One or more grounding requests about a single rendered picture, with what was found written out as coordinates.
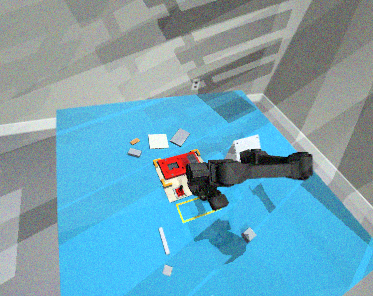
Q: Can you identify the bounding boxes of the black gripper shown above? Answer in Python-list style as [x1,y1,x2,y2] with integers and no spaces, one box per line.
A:
[205,185,229,211]

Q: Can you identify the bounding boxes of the black rubber wheel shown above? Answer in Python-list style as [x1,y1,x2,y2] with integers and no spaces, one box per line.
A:
[200,191,209,201]

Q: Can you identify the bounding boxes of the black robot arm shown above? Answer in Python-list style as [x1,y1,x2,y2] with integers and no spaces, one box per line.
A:
[186,148,313,198]

